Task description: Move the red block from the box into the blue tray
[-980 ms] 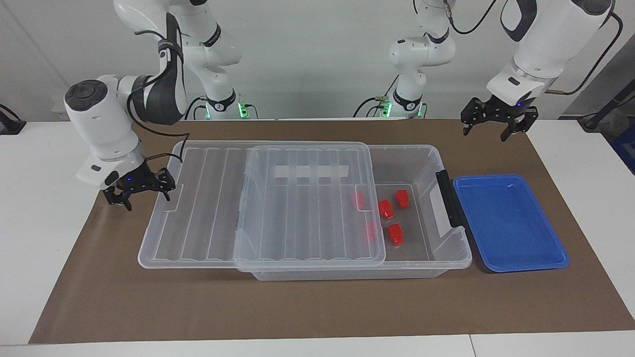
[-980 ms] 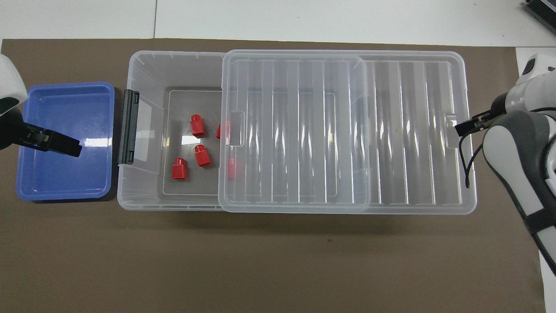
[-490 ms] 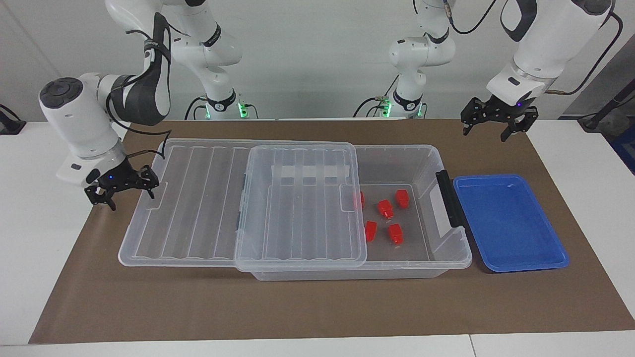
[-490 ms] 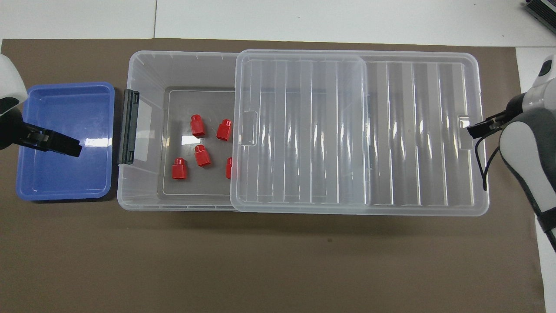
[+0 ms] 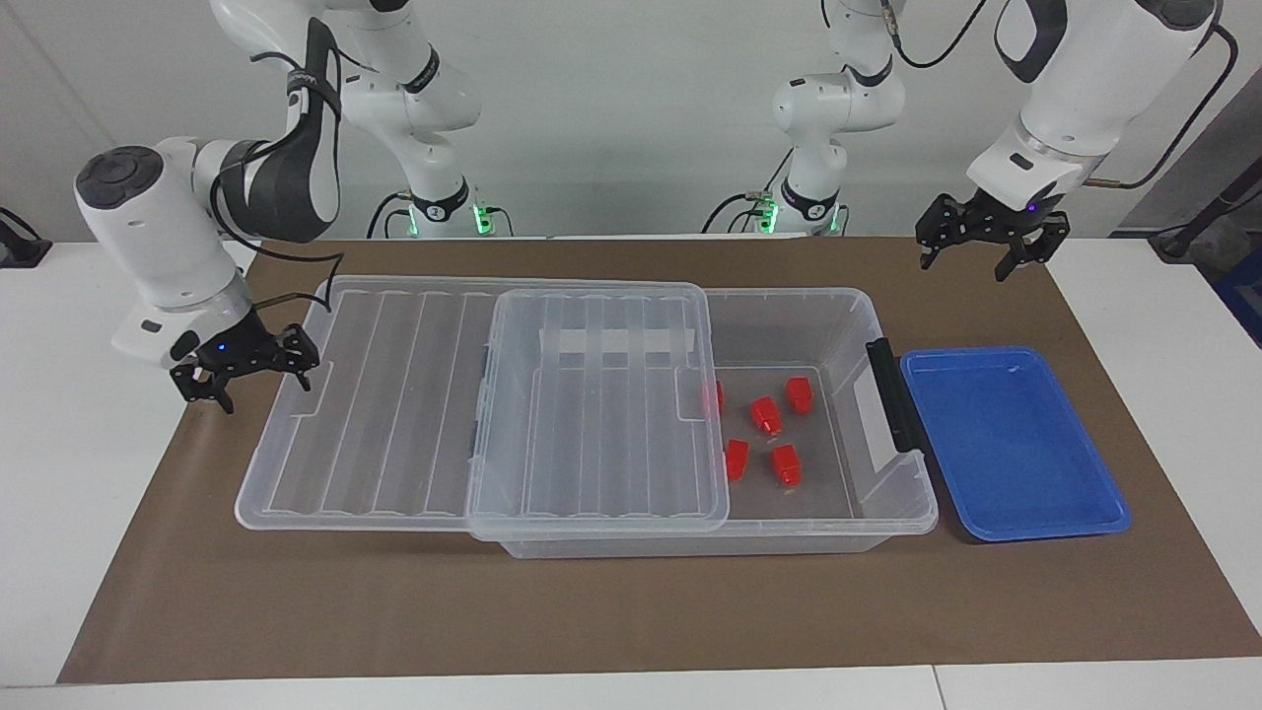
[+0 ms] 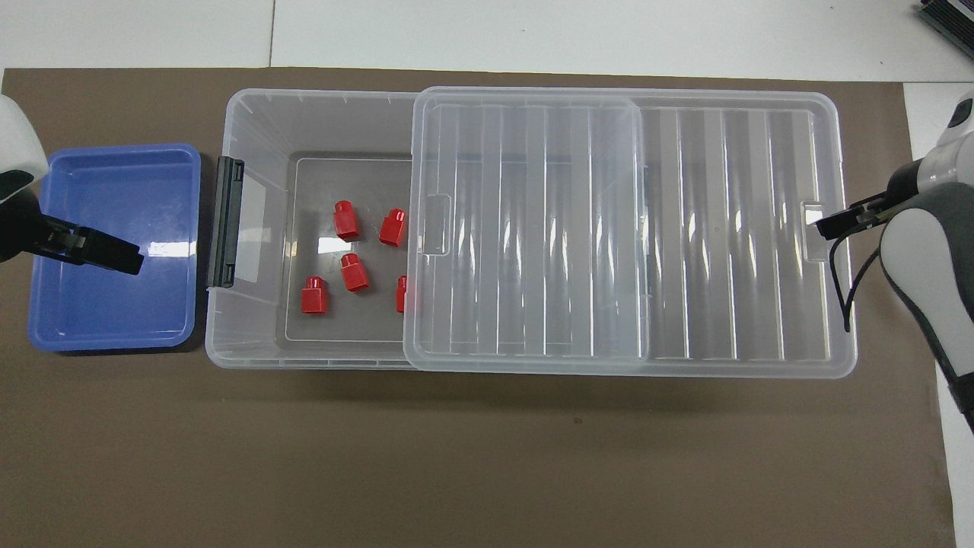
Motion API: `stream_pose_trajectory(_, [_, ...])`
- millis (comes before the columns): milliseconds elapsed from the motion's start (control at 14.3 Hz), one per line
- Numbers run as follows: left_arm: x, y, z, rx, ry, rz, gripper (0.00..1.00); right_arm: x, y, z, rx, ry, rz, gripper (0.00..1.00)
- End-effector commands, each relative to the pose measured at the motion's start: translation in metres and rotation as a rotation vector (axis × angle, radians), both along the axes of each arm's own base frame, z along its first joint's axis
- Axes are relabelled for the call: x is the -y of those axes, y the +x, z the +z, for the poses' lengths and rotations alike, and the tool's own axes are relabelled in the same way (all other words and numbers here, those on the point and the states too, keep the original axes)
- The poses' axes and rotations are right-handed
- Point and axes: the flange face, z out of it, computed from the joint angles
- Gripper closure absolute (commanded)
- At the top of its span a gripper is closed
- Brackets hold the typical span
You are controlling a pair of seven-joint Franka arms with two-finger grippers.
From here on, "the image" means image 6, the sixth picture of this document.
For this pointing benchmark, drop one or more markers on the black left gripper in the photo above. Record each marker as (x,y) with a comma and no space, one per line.
(15,221)

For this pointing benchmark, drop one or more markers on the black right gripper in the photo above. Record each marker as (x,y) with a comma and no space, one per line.
(904,190)

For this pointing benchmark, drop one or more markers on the clear ribbed plastic lid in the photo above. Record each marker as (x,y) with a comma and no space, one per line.
(723,228)

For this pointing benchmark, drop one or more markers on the red block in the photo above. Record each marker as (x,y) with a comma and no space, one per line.
(346,221)
(313,295)
(354,272)
(400,294)
(393,227)

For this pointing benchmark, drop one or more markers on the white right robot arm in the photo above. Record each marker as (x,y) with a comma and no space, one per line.
(928,266)

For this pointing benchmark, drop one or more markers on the blue plastic tray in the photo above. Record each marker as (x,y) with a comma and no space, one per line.
(114,304)

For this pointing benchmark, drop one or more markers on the black box latch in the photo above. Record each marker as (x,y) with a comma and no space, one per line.
(226,221)

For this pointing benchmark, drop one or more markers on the clear plastic storage box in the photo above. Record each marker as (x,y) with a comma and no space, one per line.
(319,129)

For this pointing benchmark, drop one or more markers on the grey ribbed device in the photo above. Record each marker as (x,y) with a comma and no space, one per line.
(951,23)

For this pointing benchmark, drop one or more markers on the brown table mat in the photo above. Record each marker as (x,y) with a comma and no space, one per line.
(456,457)

